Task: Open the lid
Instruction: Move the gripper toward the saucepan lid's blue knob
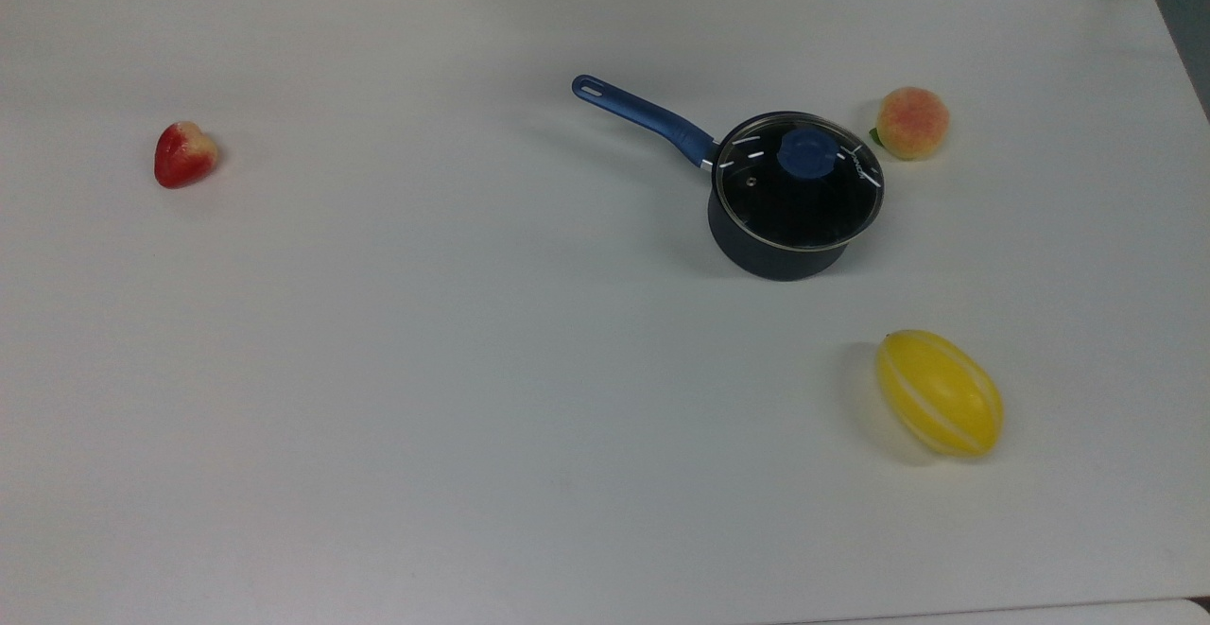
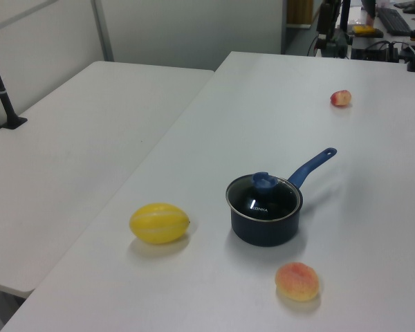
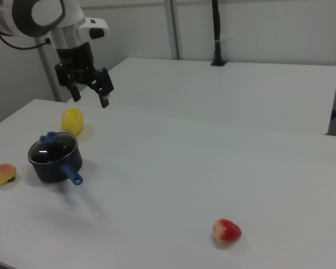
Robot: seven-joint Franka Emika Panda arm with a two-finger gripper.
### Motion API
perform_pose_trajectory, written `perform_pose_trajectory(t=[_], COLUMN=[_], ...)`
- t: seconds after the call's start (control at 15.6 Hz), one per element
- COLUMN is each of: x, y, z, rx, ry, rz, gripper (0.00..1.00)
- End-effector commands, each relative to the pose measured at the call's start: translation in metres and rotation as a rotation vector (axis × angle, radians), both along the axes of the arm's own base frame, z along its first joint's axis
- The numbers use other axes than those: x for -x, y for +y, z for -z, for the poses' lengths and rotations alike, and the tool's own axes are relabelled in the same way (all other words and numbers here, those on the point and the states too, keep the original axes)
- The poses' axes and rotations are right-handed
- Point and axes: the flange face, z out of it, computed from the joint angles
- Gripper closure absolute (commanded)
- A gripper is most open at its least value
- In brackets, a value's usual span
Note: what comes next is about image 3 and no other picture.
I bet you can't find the dark blue saucepan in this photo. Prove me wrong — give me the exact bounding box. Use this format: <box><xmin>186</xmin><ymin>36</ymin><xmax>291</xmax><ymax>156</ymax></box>
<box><xmin>27</xmin><ymin>132</ymin><xmax>84</xmax><ymax>187</ymax></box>

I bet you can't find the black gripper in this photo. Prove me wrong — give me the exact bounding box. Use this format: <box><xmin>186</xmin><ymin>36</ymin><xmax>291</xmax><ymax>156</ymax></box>
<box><xmin>54</xmin><ymin>41</ymin><xmax>115</xmax><ymax>109</ymax></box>

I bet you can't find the black camera stand pole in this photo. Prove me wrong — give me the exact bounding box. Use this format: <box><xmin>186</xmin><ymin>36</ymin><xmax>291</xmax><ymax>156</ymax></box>
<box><xmin>210</xmin><ymin>0</ymin><xmax>228</xmax><ymax>67</ymax></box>

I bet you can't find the red toy strawberry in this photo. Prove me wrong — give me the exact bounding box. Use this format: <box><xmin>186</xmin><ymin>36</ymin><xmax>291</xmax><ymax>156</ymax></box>
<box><xmin>212</xmin><ymin>219</ymin><xmax>242</xmax><ymax>245</ymax></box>

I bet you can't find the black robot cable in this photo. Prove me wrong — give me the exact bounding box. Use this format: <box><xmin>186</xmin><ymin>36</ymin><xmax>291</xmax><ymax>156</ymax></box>
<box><xmin>0</xmin><ymin>32</ymin><xmax>52</xmax><ymax>51</ymax></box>

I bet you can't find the orange toy peach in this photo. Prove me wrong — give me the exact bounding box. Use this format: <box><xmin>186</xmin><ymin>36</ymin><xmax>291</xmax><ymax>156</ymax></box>
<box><xmin>0</xmin><ymin>163</ymin><xmax>17</xmax><ymax>188</ymax></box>

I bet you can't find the yellow toy melon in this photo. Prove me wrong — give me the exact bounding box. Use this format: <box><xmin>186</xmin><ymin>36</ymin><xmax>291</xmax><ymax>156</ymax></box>
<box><xmin>61</xmin><ymin>108</ymin><xmax>85</xmax><ymax>134</ymax></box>

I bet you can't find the aluminium frame post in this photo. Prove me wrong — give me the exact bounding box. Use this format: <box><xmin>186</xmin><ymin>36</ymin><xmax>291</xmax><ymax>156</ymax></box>
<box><xmin>165</xmin><ymin>0</ymin><xmax>183</xmax><ymax>60</ymax></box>

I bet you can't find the glass lid blue knob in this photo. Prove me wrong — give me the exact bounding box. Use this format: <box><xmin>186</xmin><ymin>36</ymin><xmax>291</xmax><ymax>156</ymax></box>
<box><xmin>27</xmin><ymin>131</ymin><xmax>78</xmax><ymax>165</ymax></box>

